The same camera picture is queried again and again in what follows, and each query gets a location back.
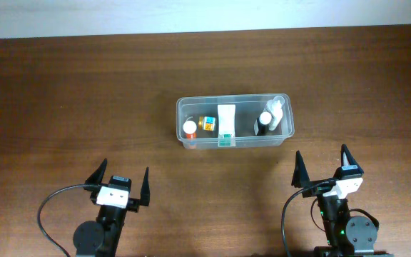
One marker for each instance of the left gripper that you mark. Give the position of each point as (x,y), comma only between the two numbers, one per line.
(133,203)

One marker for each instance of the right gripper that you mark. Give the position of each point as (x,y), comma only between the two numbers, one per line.
(300,178)

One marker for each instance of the dark bottle white cap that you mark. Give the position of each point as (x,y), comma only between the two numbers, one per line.
(262,124)

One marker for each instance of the clear white spray bottle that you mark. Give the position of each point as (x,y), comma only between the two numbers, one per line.
(275,108)

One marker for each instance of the orange tube white cap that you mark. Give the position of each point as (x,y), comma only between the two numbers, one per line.
(190,128)

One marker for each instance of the small gold-lid jar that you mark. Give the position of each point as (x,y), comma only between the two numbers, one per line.
(207,123)

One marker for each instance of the white green tube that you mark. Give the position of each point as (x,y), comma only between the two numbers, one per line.
(226,125)

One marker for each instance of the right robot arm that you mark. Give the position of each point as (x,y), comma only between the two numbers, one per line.
(349,231)

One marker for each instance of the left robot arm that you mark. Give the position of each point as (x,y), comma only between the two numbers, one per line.
(100,237)

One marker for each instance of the clear plastic container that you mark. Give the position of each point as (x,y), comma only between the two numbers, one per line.
(248,107)

